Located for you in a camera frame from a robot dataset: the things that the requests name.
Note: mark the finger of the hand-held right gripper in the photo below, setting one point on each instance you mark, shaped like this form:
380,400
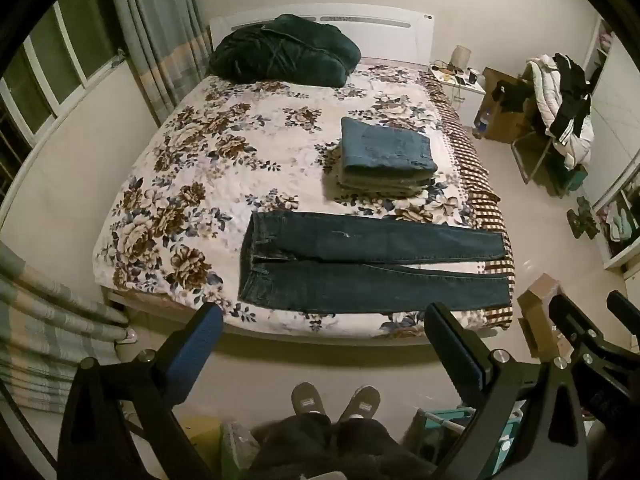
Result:
570,315
622,305

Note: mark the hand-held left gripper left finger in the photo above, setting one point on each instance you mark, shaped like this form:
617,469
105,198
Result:
197,340

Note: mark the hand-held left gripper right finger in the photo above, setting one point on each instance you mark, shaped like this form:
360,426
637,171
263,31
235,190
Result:
450,340

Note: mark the dark blue jeans pants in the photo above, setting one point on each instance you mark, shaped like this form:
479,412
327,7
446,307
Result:
350,245

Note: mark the folded grey pants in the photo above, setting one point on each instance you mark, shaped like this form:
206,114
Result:
375,188

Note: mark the small open cardboard box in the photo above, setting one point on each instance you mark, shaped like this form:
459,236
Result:
537,305

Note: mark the teal box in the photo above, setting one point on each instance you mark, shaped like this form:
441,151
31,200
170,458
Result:
445,417

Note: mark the teal folded cloth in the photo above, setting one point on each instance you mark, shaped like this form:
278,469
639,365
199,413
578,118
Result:
620,222

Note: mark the yellow box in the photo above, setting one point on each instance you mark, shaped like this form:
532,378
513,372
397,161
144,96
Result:
205,440

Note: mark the person's grey right slipper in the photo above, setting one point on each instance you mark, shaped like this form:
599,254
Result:
361,402

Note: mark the person's grey slipper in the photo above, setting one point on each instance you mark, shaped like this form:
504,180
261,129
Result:
308,399
361,402

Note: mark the clear plastic bag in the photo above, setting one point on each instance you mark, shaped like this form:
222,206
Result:
237,452

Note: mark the person's grey left slipper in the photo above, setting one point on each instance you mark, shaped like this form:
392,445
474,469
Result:
308,399

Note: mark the green box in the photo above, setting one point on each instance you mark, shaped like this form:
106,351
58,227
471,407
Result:
575,177

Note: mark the green beige curtain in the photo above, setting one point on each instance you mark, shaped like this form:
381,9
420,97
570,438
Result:
50,320
155,35

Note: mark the person's legs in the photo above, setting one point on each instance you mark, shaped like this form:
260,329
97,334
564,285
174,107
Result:
340,450

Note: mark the brown plaid bed sheet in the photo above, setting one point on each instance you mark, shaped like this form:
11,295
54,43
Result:
470,160

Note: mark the floral bed blanket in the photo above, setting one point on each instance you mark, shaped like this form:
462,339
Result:
225,160

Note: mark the white wardrobe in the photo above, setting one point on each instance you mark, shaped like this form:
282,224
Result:
615,110

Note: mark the folded blue jeans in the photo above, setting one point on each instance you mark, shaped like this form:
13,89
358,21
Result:
385,145

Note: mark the large cardboard box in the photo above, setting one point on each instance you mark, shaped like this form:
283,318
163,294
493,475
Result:
500,120

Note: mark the plastic water bottle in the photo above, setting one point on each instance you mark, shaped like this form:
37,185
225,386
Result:
480,127

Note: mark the white nightstand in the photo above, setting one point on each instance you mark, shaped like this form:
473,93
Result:
467,100

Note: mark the small white table lamp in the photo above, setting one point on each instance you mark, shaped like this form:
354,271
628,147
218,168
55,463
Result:
462,56

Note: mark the dark green duvet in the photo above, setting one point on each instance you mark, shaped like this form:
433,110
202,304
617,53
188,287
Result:
280,50

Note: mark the metal frame chair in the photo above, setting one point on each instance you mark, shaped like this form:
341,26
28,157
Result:
530,155

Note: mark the white frame window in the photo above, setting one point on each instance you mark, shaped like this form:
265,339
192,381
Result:
55,60

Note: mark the white bed frame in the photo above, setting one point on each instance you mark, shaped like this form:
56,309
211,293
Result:
390,30

